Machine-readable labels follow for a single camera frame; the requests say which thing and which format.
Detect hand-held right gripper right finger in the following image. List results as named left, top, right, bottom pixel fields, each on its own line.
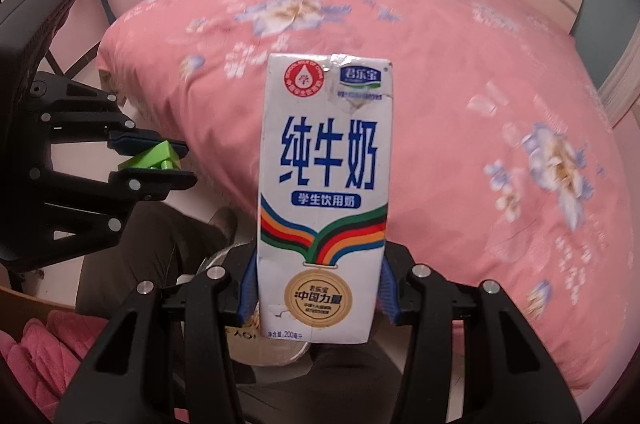
left=377, top=241, right=585, bottom=424

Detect pink quilted cushion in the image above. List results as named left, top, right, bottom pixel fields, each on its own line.
left=0, top=308, right=108, bottom=424

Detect white milk carton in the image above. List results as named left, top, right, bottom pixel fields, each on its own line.
left=255, top=51, right=394, bottom=346

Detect green plastic block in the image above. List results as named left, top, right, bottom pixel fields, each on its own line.
left=116, top=141, right=186, bottom=173

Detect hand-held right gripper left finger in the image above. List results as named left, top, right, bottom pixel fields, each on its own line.
left=54, top=248, right=261, bottom=424

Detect person's left leg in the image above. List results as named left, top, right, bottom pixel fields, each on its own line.
left=74, top=201, right=242, bottom=321

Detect pink floral quilt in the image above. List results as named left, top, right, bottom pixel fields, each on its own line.
left=94, top=0, right=640, bottom=397

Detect person's left shoe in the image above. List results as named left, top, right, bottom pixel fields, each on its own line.
left=205, top=205, right=241, bottom=251

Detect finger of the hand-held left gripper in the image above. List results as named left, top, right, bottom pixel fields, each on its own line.
left=25, top=71, right=190, bottom=157
left=0, top=163, right=199, bottom=273

